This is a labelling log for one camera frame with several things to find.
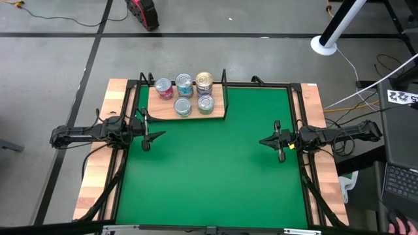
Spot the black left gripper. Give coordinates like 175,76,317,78
125,107,167,153

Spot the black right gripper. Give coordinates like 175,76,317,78
259,119,300,164

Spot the wooden shelf board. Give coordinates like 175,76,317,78
146,84,226,121

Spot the black clamp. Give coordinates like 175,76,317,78
250,74,266,87

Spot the black diagonal support strut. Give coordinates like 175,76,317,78
300,163,350,229
78,153,129,223

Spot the white plastic bag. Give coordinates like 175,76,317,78
338,170,359,204

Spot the red black equipment case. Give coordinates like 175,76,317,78
125,0,160,32

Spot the grey side desk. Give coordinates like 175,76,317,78
377,78,418,229

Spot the white pole with round base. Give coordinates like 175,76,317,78
310,0,368,56

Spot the black laptop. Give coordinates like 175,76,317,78
380,161,418,213

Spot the printed white paper tag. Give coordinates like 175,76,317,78
387,89,418,106

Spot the grey chair base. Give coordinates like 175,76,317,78
0,138,25,153

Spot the person's hand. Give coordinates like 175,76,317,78
387,211,418,235

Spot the black metal table frame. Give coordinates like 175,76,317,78
97,77,327,229

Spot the black metal shelf frame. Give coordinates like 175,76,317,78
138,68,229,121

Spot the yellow cable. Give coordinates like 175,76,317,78
323,101,381,114

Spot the thin white cable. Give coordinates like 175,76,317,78
335,48,379,112

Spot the thick white cable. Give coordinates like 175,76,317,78
324,53,418,111

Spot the black silver camera rail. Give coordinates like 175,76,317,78
0,221,418,235

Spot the black floor cable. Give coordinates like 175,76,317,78
0,0,131,28

